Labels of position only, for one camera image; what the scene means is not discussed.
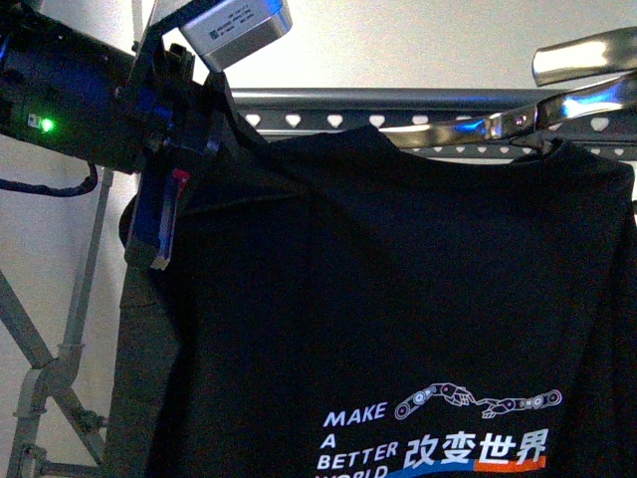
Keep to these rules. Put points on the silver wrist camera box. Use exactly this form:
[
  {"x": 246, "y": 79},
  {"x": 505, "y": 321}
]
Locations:
[{"x": 233, "y": 30}]

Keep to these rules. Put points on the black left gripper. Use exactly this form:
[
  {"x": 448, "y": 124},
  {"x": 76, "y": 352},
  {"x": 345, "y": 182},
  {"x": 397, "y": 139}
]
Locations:
[{"x": 168, "y": 122}]

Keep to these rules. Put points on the black printed t-shirt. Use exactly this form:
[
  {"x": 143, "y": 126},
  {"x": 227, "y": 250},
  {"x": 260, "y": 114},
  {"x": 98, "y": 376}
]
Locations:
[{"x": 335, "y": 307}]

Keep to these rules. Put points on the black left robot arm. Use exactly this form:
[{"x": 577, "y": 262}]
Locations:
[{"x": 58, "y": 87}]

